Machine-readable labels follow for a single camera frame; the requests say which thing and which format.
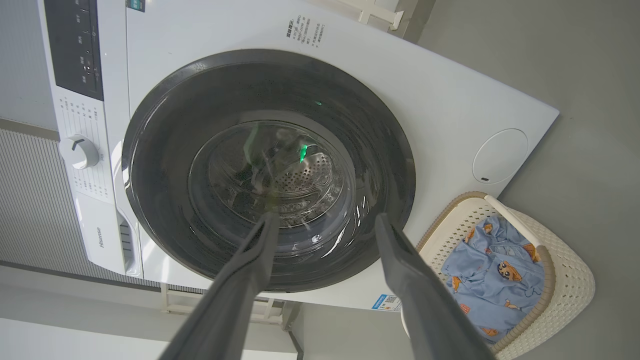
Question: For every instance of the white detergent drawer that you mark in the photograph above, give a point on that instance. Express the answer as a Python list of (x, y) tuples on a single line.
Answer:
[(100, 235)]

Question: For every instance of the black washing machine display panel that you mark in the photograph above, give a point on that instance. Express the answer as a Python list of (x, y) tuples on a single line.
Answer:
[(75, 50)]

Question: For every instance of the white front-load washing machine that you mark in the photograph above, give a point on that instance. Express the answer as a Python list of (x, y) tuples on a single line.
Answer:
[(425, 100)]

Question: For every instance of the steel washer drum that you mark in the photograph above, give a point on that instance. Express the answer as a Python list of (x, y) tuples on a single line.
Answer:
[(310, 175)]

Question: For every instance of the blue energy label sticker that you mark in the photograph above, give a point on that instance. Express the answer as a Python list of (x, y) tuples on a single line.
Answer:
[(385, 302)]

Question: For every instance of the grey ribbed wall panel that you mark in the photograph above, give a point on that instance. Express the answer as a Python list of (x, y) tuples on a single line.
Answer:
[(30, 200)]

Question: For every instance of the cream perforated laundry basket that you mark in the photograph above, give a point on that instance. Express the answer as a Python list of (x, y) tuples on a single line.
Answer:
[(570, 280)]

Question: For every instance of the white frame rack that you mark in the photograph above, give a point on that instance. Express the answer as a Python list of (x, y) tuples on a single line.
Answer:
[(372, 12), (175, 300)]

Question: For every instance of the round white filter cover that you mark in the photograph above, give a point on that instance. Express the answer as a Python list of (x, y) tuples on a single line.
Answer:
[(500, 155)]

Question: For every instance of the dark round washer door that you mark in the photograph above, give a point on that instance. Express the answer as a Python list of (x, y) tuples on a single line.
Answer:
[(165, 150)]

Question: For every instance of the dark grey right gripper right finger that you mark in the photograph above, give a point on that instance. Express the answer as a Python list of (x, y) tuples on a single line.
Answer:
[(425, 305)]

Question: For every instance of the blue cartoon print garment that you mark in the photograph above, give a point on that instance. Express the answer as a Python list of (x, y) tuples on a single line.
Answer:
[(490, 295)]

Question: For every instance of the white washing machine dial knob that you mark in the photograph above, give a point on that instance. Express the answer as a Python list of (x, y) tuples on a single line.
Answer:
[(80, 152)]

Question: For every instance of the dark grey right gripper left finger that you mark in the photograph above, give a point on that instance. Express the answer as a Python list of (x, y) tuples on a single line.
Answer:
[(235, 300)]

